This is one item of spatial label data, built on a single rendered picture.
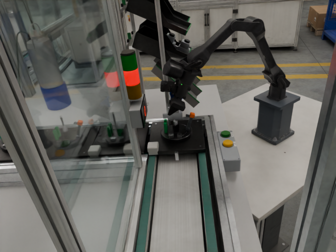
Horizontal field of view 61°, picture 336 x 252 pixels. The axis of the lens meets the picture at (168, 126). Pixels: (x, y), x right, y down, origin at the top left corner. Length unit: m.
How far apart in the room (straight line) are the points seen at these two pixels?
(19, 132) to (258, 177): 0.99
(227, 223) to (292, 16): 4.65
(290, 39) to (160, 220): 4.73
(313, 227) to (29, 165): 0.34
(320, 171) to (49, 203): 0.34
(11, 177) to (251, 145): 1.08
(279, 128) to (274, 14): 4.00
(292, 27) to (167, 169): 4.47
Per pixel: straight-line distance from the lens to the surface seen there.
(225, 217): 0.94
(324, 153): 0.30
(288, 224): 2.22
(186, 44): 1.51
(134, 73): 0.92
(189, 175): 1.13
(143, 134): 1.30
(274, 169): 1.27
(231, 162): 1.14
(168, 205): 1.03
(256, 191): 1.16
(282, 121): 1.38
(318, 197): 0.33
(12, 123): 0.37
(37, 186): 0.44
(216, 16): 5.21
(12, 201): 1.36
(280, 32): 5.35
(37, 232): 1.18
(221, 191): 1.01
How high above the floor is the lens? 1.67
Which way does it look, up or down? 32 degrees down
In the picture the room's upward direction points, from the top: 6 degrees counter-clockwise
